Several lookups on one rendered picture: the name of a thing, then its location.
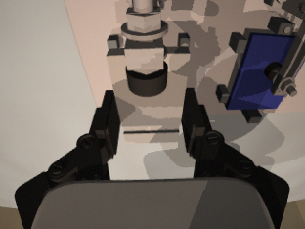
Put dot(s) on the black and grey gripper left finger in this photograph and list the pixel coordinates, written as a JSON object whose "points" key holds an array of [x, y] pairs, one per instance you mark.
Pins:
{"points": [[100, 144]]}

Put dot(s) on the grey fixture plate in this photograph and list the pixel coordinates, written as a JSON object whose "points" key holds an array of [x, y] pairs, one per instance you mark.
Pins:
{"points": [[209, 24]]}

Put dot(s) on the toggle clamp with red handle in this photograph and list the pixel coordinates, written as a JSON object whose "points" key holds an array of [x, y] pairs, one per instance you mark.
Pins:
{"points": [[282, 76]]}

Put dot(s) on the dark blue flat block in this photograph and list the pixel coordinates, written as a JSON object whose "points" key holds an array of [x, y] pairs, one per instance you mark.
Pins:
{"points": [[249, 88]]}

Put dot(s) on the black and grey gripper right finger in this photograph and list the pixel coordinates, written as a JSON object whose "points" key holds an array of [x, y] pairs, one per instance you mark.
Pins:
{"points": [[215, 158]]}

